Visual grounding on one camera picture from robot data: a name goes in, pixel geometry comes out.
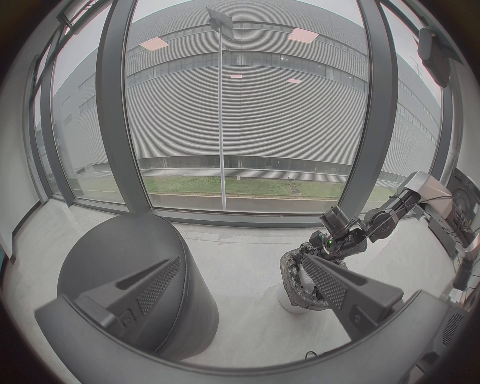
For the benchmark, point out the white trash bin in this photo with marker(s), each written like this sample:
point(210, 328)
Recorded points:
point(288, 305)

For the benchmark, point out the dark grey round chair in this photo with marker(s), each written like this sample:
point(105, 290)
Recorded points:
point(123, 247)

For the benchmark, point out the clear printed wrapper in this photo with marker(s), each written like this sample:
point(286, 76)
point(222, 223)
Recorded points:
point(305, 279)

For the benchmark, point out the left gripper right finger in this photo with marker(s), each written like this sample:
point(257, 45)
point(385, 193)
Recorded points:
point(360, 300)

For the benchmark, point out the black plastic bag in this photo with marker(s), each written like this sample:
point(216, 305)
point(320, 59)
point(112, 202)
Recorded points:
point(290, 262)

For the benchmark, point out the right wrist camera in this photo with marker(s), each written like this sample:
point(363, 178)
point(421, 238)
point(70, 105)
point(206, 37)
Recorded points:
point(317, 240)

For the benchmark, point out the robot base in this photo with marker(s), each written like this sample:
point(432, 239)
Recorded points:
point(453, 330)

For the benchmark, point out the window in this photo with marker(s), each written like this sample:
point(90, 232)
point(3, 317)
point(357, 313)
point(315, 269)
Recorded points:
point(112, 112)

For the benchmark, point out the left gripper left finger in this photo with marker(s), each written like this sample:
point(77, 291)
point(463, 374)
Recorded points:
point(123, 296)

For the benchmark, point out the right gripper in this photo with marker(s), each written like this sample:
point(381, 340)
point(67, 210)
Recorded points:
point(343, 245)

